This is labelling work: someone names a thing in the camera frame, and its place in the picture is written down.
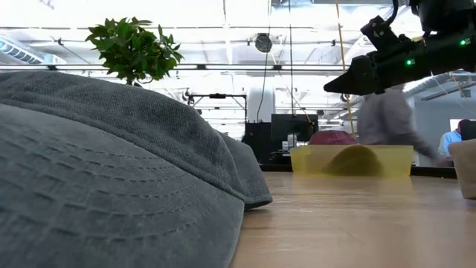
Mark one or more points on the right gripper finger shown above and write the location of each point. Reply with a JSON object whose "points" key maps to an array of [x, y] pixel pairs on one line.
{"points": [[353, 80]]}

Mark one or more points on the black monitor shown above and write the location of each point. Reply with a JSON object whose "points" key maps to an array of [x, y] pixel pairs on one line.
{"points": [[294, 126]]}

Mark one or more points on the person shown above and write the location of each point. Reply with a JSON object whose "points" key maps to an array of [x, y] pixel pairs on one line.
{"points": [[386, 119], [448, 139]]}

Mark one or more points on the yellow plastic bin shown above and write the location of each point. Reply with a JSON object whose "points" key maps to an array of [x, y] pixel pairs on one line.
{"points": [[305, 160]]}

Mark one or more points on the grey baseball cap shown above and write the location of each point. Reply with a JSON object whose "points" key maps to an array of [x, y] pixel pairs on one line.
{"points": [[111, 167]]}

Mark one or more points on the tan baseball cap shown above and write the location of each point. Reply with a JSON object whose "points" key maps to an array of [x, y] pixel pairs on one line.
{"points": [[465, 167]]}

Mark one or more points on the white bottle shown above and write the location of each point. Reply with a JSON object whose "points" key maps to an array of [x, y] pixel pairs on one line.
{"points": [[292, 140]]}

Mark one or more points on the black frame stand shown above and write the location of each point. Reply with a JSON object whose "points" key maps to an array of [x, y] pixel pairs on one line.
{"points": [[217, 95]]}

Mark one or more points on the green plant in black pot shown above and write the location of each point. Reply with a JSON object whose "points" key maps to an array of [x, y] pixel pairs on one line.
{"points": [[130, 48]]}

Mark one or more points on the black cabinet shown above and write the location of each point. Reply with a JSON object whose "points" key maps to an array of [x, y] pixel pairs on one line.
{"points": [[258, 141]]}

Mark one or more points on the maroon baseball cap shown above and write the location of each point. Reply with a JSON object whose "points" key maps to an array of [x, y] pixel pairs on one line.
{"points": [[331, 137], [355, 162]]}

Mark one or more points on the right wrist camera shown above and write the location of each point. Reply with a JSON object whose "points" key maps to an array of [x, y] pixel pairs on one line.
{"points": [[379, 33]]}

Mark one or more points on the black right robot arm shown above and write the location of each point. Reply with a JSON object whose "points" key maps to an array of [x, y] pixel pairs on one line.
{"points": [[450, 52]]}

